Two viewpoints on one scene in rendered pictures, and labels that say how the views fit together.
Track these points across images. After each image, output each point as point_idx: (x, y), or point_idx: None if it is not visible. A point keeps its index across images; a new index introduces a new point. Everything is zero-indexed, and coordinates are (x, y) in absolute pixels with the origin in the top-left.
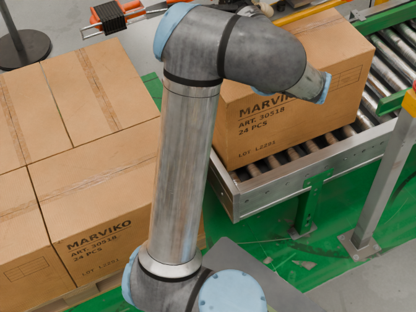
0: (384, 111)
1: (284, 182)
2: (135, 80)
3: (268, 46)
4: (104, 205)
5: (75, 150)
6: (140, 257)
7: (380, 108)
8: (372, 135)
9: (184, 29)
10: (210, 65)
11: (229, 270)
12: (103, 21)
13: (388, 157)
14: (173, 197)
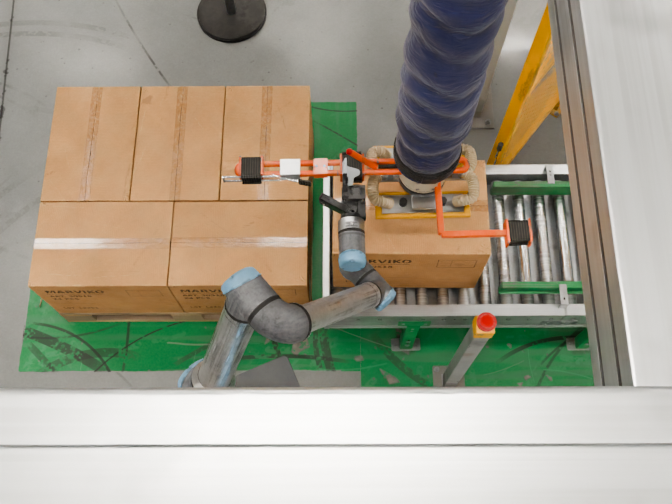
0: (506, 291)
1: (376, 318)
2: (302, 148)
3: (276, 328)
4: (221, 270)
5: (219, 204)
6: (193, 372)
7: (500, 289)
8: (475, 312)
9: (236, 294)
10: (244, 318)
11: None
12: (242, 178)
13: (463, 345)
14: (215, 359)
